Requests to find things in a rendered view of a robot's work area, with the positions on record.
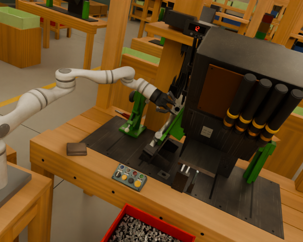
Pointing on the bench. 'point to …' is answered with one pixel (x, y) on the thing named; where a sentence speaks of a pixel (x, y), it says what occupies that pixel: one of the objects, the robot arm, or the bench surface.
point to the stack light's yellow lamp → (263, 28)
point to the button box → (130, 177)
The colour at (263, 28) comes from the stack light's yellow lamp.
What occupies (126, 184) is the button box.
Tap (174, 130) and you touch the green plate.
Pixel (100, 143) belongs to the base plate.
